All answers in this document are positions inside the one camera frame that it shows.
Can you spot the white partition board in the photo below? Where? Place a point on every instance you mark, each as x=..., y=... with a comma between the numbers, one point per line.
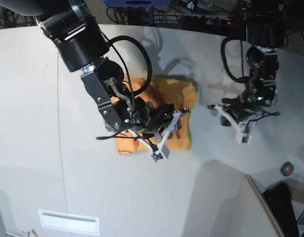
x=257, y=219

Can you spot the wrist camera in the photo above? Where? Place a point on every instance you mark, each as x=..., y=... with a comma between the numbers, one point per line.
x=243, y=138
x=160, y=154

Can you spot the orange t-shirt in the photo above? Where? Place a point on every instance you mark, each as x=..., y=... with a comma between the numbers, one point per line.
x=182, y=94

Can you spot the green tape roll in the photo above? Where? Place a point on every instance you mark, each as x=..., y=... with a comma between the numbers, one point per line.
x=287, y=169

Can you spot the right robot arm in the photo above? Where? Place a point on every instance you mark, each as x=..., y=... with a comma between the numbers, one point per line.
x=82, y=46

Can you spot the black power strip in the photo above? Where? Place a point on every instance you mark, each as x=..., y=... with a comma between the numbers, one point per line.
x=208, y=20

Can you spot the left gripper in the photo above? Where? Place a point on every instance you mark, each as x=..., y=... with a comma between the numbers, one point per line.
x=240, y=116

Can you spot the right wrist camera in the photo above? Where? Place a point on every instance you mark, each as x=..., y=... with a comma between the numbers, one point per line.
x=160, y=154

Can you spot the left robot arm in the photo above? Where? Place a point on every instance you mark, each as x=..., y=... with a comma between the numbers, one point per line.
x=261, y=25

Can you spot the black keyboard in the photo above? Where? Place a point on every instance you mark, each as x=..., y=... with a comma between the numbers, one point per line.
x=278, y=200

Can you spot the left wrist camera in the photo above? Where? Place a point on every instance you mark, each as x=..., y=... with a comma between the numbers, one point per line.
x=243, y=138

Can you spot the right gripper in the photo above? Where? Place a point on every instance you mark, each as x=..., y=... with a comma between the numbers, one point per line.
x=152, y=126

